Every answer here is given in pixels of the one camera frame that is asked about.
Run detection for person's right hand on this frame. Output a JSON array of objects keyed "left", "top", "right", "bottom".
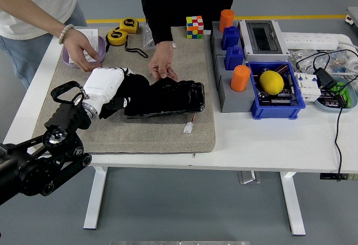
[
  {"left": 148, "top": 48, "right": 179, "bottom": 82},
  {"left": 63, "top": 29, "right": 103, "bottom": 73}
]

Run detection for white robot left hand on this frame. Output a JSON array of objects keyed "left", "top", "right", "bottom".
[{"left": 83, "top": 66, "right": 135, "bottom": 111}]

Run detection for purple dish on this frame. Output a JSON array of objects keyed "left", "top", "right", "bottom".
[{"left": 61, "top": 35, "right": 107, "bottom": 69}]

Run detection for black rag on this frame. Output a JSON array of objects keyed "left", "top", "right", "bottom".
[{"left": 98, "top": 73, "right": 168, "bottom": 120}]

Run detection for table control panel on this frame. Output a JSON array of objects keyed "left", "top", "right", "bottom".
[{"left": 319, "top": 173, "right": 358, "bottom": 181}]

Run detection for clear bag of screws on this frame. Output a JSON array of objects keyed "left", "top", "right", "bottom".
[{"left": 141, "top": 22, "right": 177, "bottom": 50}]

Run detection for colourful puzzle cube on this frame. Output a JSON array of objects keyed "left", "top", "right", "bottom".
[{"left": 186, "top": 15, "right": 204, "bottom": 40}]

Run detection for grey block holder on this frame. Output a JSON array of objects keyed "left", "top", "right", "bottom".
[
  {"left": 214, "top": 54, "right": 257, "bottom": 114},
  {"left": 209, "top": 20, "right": 247, "bottom": 58}
]

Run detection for grey-brown mat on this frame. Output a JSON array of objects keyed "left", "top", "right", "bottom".
[{"left": 32, "top": 26, "right": 216, "bottom": 155}]

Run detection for blue block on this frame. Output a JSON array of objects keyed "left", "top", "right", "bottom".
[
  {"left": 224, "top": 45, "right": 246, "bottom": 71},
  {"left": 220, "top": 26, "right": 241, "bottom": 51}
]

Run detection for orange cylinder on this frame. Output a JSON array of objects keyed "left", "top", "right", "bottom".
[
  {"left": 218, "top": 9, "right": 235, "bottom": 33},
  {"left": 229, "top": 65, "right": 251, "bottom": 92}
]

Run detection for grey distribution box with window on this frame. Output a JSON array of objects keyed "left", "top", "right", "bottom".
[{"left": 237, "top": 19, "right": 289, "bottom": 63}]

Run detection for yellow lemon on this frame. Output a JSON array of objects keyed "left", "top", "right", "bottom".
[{"left": 259, "top": 70, "right": 285, "bottom": 95}]

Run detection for brown cylindrical capacitor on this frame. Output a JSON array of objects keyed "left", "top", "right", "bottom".
[{"left": 273, "top": 63, "right": 289, "bottom": 74}]

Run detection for dark circuit boards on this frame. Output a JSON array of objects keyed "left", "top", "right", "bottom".
[{"left": 257, "top": 84, "right": 299, "bottom": 107}]

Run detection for blue plastic bin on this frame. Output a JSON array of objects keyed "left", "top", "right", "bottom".
[{"left": 246, "top": 61, "right": 307, "bottom": 120}]

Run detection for white table leg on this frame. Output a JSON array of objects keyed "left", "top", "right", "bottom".
[
  {"left": 279, "top": 171, "right": 306, "bottom": 236},
  {"left": 83, "top": 166, "right": 109, "bottom": 230}
]

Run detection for clear bags of small parts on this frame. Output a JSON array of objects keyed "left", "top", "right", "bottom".
[{"left": 288, "top": 48, "right": 350, "bottom": 74}]

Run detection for white power strip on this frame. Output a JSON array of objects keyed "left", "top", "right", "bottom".
[{"left": 281, "top": 32, "right": 340, "bottom": 50}]

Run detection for white circuit breaker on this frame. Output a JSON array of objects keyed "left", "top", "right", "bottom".
[{"left": 293, "top": 71, "right": 322, "bottom": 102}]

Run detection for black power adapter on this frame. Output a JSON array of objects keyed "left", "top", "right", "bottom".
[{"left": 313, "top": 68, "right": 338, "bottom": 89}]

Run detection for dark terminal board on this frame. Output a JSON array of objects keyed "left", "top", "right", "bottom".
[{"left": 318, "top": 89, "right": 346, "bottom": 109}]

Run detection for green terminal blocks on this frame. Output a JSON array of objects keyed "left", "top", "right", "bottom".
[{"left": 331, "top": 81, "right": 354, "bottom": 107}]

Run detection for light blue dish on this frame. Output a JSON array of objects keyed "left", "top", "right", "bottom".
[{"left": 313, "top": 76, "right": 358, "bottom": 114}]

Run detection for white cart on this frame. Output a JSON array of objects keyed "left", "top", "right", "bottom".
[{"left": 345, "top": 6, "right": 358, "bottom": 30}]

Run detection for white switch plate stack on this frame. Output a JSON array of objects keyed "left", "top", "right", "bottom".
[{"left": 68, "top": 50, "right": 98, "bottom": 64}]

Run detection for flat white switch plate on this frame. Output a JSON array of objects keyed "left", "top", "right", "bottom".
[{"left": 74, "top": 28, "right": 99, "bottom": 53}]

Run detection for pale bead bracelet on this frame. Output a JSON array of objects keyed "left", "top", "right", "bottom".
[{"left": 58, "top": 23, "right": 75, "bottom": 45}]

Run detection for yellow tape measure with strap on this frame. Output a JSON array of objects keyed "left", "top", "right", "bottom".
[{"left": 105, "top": 29, "right": 148, "bottom": 59}]

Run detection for panel wire with white connector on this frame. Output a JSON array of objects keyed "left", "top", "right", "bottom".
[{"left": 183, "top": 112, "right": 198, "bottom": 134}]

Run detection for metal bracket under table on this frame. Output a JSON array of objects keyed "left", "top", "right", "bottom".
[{"left": 237, "top": 171, "right": 261, "bottom": 185}]

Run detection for black cord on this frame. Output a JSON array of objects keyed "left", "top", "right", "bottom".
[{"left": 295, "top": 49, "right": 358, "bottom": 181}]

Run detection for white power cable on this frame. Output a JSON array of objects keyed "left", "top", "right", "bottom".
[{"left": 337, "top": 40, "right": 358, "bottom": 75}]

